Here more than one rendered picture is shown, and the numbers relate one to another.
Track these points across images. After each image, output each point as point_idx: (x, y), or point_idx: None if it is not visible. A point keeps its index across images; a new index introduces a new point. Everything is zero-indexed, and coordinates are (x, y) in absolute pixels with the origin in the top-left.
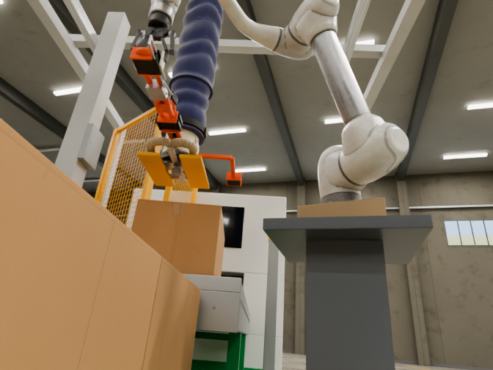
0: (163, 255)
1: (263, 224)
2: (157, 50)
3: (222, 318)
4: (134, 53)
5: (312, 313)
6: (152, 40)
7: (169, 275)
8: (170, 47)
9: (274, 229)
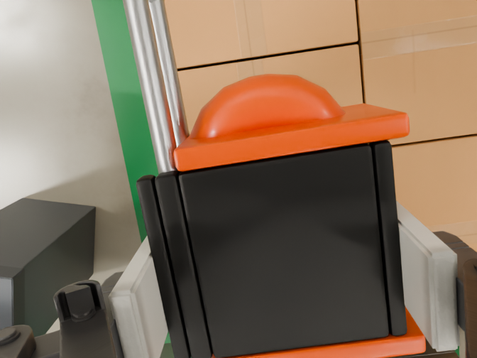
0: None
1: (18, 273)
2: (155, 178)
3: (171, 353)
4: (346, 110)
5: (14, 265)
6: (128, 19)
7: None
8: (13, 351)
9: (1, 266)
